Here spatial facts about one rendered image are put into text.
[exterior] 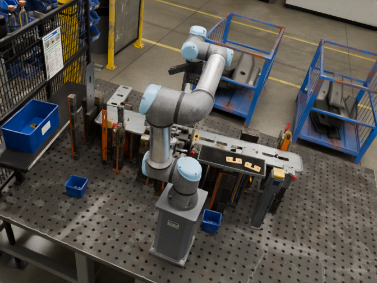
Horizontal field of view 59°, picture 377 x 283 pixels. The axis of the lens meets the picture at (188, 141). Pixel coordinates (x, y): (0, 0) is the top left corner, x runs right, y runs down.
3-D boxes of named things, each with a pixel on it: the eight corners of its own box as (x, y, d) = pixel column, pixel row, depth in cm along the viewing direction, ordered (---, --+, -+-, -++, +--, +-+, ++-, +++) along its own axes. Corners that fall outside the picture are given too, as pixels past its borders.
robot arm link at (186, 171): (194, 197, 150) (200, 176, 141) (166, 188, 151) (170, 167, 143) (200, 179, 159) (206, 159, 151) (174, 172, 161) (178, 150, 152)
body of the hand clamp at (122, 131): (124, 167, 228) (126, 126, 206) (120, 173, 223) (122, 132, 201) (115, 164, 228) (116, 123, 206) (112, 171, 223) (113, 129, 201)
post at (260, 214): (261, 220, 210) (284, 171, 183) (261, 230, 204) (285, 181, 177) (249, 218, 210) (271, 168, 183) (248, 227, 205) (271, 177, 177)
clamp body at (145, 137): (150, 174, 227) (156, 131, 204) (146, 186, 218) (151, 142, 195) (137, 170, 227) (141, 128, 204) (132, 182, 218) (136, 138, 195)
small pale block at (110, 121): (113, 161, 230) (113, 118, 208) (110, 164, 228) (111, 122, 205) (107, 160, 230) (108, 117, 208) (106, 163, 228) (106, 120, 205)
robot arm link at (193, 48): (206, 48, 137) (211, 39, 146) (180, 41, 138) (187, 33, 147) (203, 65, 142) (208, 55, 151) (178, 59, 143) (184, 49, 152)
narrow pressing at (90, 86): (95, 105, 226) (93, 59, 205) (87, 114, 217) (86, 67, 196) (93, 105, 226) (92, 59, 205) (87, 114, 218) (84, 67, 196)
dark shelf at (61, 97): (96, 91, 241) (96, 87, 239) (26, 174, 171) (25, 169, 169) (68, 83, 242) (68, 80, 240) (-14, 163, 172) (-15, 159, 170)
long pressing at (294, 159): (300, 153, 224) (302, 151, 223) (303, 175, 206) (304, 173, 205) (105, 105, 231) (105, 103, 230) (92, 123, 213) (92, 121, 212)
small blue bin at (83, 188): (88, 188, 208) (88, 178, 203) (82, 200, 201) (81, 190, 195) (72, 184, 209) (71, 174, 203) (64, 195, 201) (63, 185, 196)
